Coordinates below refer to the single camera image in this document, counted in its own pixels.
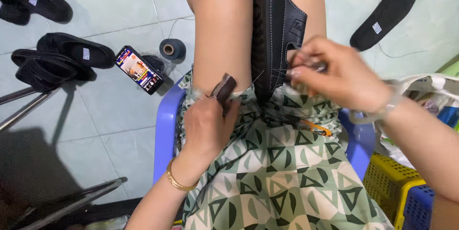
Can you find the person's left hand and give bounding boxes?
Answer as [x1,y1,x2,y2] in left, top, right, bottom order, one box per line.
[178,91,242,180]

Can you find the person's right hand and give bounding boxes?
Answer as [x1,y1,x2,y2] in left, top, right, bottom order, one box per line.
[286,37,394,115]

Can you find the silver sewing needle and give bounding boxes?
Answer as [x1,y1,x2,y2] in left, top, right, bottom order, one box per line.
[271,64,328,76]

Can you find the brown wooden-handled awl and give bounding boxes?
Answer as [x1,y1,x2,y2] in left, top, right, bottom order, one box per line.
[211,73,238,117]

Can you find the black leather stitched shoe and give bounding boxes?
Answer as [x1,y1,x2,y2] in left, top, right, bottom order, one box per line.
[243,0,308,102]

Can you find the translucent pale bangle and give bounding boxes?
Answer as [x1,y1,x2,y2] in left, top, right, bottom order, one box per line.
[348,92,403,125]

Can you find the person's left leg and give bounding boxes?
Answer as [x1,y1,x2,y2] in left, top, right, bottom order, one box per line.
[184,0,254,95]

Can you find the black insole with white label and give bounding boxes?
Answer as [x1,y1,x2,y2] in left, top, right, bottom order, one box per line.
[350,0,418,52]

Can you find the green patterned dress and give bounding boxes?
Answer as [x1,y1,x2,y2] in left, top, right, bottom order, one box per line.
[175,68,396,230]

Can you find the plastic bag with contents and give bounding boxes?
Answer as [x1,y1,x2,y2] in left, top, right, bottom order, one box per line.
[375,73,459,170]

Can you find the grey thread spool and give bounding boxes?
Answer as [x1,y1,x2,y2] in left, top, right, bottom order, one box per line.
[159,38,186,61]

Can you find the yellow plastic basket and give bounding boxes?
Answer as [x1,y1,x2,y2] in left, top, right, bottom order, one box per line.
[362,152,427,230]

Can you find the green object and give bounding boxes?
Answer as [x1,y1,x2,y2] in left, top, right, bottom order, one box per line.
[435,54,459,77]

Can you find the blue plastic chair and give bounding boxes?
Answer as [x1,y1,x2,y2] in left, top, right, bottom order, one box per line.
[153,76,376,187]

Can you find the crumpled black plastic wrap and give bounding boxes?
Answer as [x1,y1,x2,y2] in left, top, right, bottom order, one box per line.
[142,54,168,76]

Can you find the black smartphone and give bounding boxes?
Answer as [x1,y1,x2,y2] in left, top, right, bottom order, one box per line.
[115,45,165,95]

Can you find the blue plastic basket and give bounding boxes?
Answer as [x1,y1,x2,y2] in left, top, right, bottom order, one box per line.
[402,184,436,230]

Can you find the silver metal tube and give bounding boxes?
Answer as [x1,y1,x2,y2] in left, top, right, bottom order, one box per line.
[0,88,61,133]
[0,86,40,106]

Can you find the orange-handled scissors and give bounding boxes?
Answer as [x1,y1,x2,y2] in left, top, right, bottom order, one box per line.
[299,118,333,137]

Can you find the gold bracelet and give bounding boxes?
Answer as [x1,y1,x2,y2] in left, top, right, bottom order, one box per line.
[165,156,200,192]

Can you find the dark metal folding frame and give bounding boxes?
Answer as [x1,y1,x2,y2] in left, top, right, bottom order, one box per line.
[14,177,128,230]

